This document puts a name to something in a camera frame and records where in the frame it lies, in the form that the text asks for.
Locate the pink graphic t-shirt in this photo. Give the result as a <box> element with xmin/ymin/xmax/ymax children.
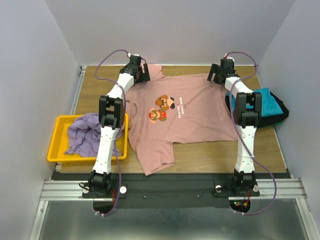
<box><xmin>126</xmin><ymin>64</ymin><xmax>238</xmax><ymax>175</ymax></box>

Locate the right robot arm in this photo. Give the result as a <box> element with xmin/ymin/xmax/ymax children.
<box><xmin>207</xmin><ymin>55</ymin><xmax>262</xmax><ymax>198</ymax></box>

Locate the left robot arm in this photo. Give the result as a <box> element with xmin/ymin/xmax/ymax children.
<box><xmin>88</xmin><ymin>54</ymin><xmax>150</xmax><ymax>196</ymax></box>

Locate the teal folded t-shirt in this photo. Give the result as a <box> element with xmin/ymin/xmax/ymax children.
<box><xmin>225</xmin><ymin>88</ymin><xmax>284</xmax><ymax>117</ymax></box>

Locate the black folded t-shirt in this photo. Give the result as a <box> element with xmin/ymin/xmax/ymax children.
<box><xmin>228</xmin><ymin>91</ymin><xmax>289</xmax><ymax>129</ymax></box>

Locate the green folded t-shirt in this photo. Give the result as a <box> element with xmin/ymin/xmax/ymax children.
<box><xmin>271</xmin><ymin>120</ymin><xmax>284</xmax><ymax>126</ymax></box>

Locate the lavender t-shirt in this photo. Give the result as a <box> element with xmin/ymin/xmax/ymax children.
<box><xmin>63</xmin><ymin>112</ymin><xmax>127</xmax><ymax>158</ymax></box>

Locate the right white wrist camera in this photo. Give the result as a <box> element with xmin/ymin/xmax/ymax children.
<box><xmin>223</xmin><ymin>53</ymin><xmax>235</xmax><ymax>62</ymax></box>

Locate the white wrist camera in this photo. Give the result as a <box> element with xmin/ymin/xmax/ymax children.
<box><xmin>127</xmin><ymin>53</ymin><xmax>140</xmax><ymax>58</ymax></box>
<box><xmin>223</xmin><ymin>53</ymin><xmax>235</xmax><ymax>62</ymax></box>

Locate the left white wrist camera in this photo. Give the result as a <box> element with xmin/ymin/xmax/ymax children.
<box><xmin>127</xmin><ymin>53</ymin><xmax>140</xmax><ymax>58</ymax></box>

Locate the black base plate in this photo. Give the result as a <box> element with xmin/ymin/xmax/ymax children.
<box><xmin>43</xmin><ymin>172</ymin><xmax>295</xmax><ymax>209</ymax></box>

